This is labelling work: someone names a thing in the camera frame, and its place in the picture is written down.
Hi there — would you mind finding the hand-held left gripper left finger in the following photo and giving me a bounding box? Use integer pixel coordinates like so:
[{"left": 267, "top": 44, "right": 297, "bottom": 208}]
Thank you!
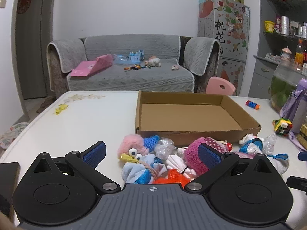
[{"left": 29, "top": 141, "right": 121, "bottom": 193}]

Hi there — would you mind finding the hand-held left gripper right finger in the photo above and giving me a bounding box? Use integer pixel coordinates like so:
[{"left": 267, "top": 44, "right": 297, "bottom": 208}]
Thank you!
[{"left": 185, "top": 142, "right": 277, "bottom": 194}]

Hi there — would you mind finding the pink towel sock bundle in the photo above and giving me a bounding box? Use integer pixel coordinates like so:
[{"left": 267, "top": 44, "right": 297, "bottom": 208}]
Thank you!
[{"left": 183, "top": 136, "right": 228, "bottom": 176}]

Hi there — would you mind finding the grey white sock bundle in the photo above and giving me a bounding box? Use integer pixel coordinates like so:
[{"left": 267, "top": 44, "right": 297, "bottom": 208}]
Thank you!
[{"left": 265, "top": 152, "right": 290, "bottom": 175}]

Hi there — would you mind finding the clear plastic bundle red string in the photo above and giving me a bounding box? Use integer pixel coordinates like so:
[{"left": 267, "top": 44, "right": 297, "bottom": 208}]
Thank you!
[{"left": 261, "top": 134, "right": 279, "bottom": 156}]

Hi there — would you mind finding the white sock bundle black tie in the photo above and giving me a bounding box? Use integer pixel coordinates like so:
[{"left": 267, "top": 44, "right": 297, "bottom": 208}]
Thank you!
[{"left": 165, "top": 154, "right": 197, "bottom": 180}]

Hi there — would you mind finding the pink fluffy doll with eyes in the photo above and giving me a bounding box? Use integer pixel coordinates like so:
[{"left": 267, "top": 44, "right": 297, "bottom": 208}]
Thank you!
[{"left": 117, "top": 134, "right": 150, "bottom": 163}]

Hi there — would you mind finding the brown cardboard box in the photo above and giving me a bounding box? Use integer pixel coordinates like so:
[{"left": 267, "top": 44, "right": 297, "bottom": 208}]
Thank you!
[{"left": 135, "top": 90, "right": 262, "bottom": 146}]

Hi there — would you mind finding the blue grey sock bundle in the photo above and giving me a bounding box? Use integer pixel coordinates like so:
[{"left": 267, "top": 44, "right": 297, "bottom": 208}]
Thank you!
[{"left": 239, "top": 134, "right": 265, "bottom": 154}]

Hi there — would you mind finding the clear plastic bag bundle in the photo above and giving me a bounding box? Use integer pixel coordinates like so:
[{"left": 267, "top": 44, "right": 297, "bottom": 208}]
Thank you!
[{"left": 155, "top": 138, "right": 176, "bottom": 159}]

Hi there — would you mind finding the white desktop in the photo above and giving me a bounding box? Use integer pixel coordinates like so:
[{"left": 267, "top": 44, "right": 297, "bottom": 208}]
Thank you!
[{"left": 0, "top": 90, "right": 307, "bottom": 230}]

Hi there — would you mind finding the colourful block cube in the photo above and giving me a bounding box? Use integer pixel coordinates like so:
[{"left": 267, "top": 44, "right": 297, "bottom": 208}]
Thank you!
[{"left": 273, "top": 118, "right": 293, "bottom": 137}]

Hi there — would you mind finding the yellow shiny scrap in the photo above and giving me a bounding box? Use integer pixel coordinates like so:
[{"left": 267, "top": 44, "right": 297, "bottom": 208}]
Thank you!
[{"left": 55, "top": 103, "right": 70, "bottom": 116}]

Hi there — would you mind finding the blue knit pompom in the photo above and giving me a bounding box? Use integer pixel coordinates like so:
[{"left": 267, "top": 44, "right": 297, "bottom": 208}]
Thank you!
[{"left": 143, "top": 135, "right": 160, "bottom": 152}]

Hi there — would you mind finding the pink chair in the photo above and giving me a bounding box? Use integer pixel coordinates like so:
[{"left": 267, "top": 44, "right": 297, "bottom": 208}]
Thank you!
[{"left": 206, "top": 77, "right": 236, "bottom": 96}]

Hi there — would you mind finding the brown slipper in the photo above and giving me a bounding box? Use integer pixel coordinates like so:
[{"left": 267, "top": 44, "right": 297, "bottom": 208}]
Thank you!
[{"left": 37, "top": 96, "right": 57, "bottom": 114}]

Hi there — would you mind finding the glass fish tank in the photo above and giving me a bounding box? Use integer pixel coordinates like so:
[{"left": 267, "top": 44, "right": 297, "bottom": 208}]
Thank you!
[{"left": 269, "top": 61, "right": 307, "bottom": 112}]

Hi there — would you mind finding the floral floor cushion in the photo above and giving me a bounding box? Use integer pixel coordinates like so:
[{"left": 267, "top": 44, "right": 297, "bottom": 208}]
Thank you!
[{"left": 0, "top": 122, "right": 30, "bottom": 150}]

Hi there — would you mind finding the grey sofa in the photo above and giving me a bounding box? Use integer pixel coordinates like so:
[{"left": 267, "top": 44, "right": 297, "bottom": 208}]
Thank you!
[{"left": 47, "top": 34, "right": 221, "bottom": 99}]

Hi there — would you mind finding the pink paper bag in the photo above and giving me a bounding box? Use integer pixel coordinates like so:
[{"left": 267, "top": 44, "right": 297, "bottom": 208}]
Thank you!
[{"left": 69, "top": 54, "right": 114, "bottom": 77}]

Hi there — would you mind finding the grey shelf cabinet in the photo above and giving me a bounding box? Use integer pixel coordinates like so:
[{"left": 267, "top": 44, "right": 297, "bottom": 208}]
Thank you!
[{"left": 248, "top": 0, "right": 307, "bottom": 99}]

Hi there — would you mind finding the clear plastic package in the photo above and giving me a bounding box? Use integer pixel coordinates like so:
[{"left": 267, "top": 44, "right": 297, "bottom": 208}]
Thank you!
[{"left": 113, "top": 54, "right": 130, "bottom": 65}]

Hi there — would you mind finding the orange drink bottle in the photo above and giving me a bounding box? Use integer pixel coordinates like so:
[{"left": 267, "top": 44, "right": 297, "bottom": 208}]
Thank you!
[{"left": 295, "top": 39, "right": 305, "bottom": 67}]

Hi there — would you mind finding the mushroom figurine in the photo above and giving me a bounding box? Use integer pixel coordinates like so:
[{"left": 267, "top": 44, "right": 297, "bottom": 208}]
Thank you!
[{"left": 281, "top": 47, "right": 292, "bottom": 61}]

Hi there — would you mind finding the blue toy castle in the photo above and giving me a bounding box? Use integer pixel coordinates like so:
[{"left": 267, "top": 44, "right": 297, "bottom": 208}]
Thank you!
[{"left": 129, "top": 50, "right": 145, "bottom": 64}]

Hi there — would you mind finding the white pink plush toy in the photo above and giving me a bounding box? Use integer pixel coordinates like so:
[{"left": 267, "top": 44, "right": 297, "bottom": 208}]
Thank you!
[{"left": 145, "top": 56, "right": 161, "bottom": 67}]

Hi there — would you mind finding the brown door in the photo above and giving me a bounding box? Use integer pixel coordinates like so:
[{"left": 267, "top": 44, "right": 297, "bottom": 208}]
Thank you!
[{"left": 16, "top": 0, "right": 57, "bottom": 100}]

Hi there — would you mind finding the flower decorated refrigerator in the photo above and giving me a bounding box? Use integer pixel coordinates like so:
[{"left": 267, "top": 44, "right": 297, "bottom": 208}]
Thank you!
[{"left": 197, "top": 0, "right": 250, "bottom": 96}]

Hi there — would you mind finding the silver can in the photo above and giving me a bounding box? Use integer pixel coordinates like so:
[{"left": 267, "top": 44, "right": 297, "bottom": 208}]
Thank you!
[{"left": 281, "top": 16, "right": 291, "bottom": 35}]

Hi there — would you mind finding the yellow cup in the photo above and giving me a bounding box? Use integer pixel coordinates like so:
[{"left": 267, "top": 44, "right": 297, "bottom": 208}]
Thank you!
[{"left": 264, "top": 21, "right": 276, "bottom": 33}]

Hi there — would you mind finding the red door decoration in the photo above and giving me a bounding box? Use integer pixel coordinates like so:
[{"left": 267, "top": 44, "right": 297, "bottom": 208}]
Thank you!
[{"left": 17, "top": 0, "right": 32, "bottom": 13}]

